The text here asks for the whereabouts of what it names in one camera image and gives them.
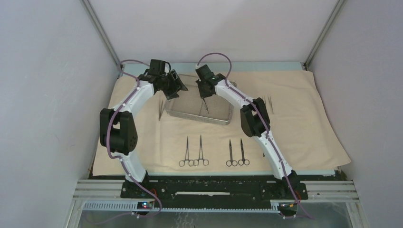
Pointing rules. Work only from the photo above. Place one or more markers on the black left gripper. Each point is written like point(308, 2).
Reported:
point(177, 85)

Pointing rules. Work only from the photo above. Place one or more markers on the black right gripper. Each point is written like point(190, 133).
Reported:
point(203, 94)

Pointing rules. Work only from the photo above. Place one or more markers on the metal surgical instrument tray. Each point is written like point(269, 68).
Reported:
point(189, 105)

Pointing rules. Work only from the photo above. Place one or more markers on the thin metal needle tweezers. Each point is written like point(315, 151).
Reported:
point(270, 105)

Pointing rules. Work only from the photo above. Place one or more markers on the metal hemostat clamp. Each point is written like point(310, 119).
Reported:
point(186, 159)
point(201, 159)

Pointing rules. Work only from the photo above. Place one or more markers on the metal surgical scissors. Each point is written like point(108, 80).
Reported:
point(243, 161)

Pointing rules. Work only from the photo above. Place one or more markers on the beige cloth wrap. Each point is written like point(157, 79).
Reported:
point(299, 125)

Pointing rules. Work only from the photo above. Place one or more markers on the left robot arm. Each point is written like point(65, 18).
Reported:
point(117, 128)

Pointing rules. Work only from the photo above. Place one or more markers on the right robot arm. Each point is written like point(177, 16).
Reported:
point(254, 120)

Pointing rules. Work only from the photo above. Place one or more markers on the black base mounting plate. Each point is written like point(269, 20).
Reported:
point(261, 186)

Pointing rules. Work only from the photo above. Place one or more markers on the aluminium frame rail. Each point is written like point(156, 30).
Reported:
point(106, 195)

